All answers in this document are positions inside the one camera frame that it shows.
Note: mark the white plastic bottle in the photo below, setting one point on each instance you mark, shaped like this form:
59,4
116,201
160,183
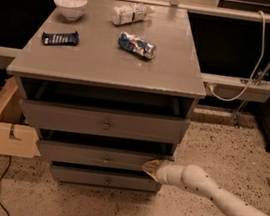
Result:
131,13

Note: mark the grey wooden drawer cabinet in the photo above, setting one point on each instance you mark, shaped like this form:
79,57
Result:
98,73

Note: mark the grey drawer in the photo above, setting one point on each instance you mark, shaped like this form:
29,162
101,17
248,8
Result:
104,178
96,156
94,121

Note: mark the dark blue snack bar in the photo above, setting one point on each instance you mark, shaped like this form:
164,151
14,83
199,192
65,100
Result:
71,39

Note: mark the cardboard box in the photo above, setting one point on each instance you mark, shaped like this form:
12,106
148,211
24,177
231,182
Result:
16,138

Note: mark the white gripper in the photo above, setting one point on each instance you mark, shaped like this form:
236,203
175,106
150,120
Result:
163,171

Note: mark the grey top drawer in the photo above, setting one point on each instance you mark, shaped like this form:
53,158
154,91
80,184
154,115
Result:
94,121

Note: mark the white ceramic bowl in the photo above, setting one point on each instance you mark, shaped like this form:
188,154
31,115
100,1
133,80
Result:
71,9

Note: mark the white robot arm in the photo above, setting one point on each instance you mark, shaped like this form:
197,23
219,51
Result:
195,180

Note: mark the grey bottom drawer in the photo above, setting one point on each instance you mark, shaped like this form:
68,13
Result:
104,178

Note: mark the blue crumpled chip bag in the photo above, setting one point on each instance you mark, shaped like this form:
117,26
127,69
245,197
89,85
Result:
136,45

